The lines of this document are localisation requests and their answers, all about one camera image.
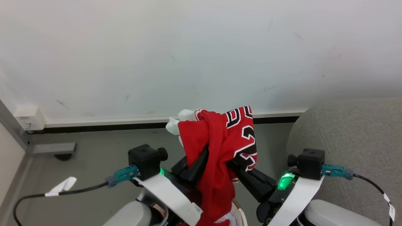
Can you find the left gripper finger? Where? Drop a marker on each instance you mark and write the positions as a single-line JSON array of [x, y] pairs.
[[196, 168], [180, 165]]

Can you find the white laundry basket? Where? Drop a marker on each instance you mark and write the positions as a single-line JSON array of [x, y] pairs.
[[240, 213]]

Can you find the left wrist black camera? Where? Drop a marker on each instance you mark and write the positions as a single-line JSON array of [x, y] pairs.
[[146, 160]]

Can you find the grey fabric sofa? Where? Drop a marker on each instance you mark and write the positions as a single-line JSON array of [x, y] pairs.
[[355, 141]]

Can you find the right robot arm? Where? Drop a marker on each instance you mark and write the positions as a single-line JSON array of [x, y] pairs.
[[333, 215]]

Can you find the white garment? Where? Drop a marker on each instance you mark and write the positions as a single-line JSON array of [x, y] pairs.
[[186, 116]]

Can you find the white wall baseboard strip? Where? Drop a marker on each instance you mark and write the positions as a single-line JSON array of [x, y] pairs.
[[125, 121]]

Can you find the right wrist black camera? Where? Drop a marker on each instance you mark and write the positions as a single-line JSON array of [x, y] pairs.
[[309, 163]]

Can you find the left white camera bracket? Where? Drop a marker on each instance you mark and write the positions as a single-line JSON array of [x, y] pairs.
[[169, 194]]

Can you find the grey floor door stop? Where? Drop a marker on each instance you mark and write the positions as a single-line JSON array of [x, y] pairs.
[[55, 148]]

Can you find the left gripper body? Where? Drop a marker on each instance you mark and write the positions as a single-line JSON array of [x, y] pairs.
[[179, 185]]

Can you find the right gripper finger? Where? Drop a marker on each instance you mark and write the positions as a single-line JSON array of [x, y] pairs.
[[263, 179], [251, 185]]

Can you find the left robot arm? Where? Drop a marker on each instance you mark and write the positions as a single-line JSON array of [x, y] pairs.
[[132, 215]]

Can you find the wrist black camera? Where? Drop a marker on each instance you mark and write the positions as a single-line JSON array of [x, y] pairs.
[[309, 163], [146, 160]]

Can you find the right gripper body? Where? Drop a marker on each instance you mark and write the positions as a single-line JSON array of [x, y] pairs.
[[279, 191]]

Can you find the red basketball jersey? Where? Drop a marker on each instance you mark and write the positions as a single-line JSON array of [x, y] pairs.
[[216, 147]]

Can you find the white wall socket box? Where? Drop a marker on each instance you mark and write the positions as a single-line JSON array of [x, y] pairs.
[[29, 118]]

